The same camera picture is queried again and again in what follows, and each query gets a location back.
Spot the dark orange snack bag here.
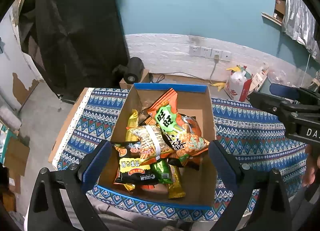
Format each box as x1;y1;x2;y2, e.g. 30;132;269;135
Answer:
181;114;202;136

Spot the black yellow snack bag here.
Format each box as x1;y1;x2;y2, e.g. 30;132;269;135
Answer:
111;141;159;185

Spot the orange green rice cracker bag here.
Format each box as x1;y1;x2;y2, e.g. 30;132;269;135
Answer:
146;88;209;162

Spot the striped orange snack bag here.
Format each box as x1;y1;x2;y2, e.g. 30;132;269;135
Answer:
128;125;174;165

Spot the gold snack bag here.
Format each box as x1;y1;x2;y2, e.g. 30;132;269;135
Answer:
125;109;139;142

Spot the person's right hand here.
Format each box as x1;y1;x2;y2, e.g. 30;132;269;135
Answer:
302;145;319;187

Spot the grey trash bin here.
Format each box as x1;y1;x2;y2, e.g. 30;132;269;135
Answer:
259;69;287;94

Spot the white cardboard packaging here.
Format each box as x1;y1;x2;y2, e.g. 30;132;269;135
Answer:
248;65;269;94

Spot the blue patterned tablecloth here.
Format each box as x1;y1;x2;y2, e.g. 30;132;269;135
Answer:
49;83;306;222

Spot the white red paper bag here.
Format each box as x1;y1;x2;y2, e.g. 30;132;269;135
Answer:
224;65;253;102

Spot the banana peel on floor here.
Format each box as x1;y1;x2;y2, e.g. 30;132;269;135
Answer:
210;82;226;92

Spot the silver foil curtain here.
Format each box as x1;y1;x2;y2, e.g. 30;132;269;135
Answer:
282;0;319;62

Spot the green snack bag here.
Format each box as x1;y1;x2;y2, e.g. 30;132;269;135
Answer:
150;159;173;184

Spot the blue-rimmed cardboard box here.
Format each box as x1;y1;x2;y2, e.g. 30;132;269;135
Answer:
98;83;217;207

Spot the black curtain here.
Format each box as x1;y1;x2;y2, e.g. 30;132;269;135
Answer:
18;0;129;100

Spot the grey plug and cable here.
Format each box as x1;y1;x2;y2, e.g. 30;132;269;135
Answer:
209;54;221;84

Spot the white wall socket strip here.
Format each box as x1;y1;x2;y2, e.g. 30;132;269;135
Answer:
189;46;232;61

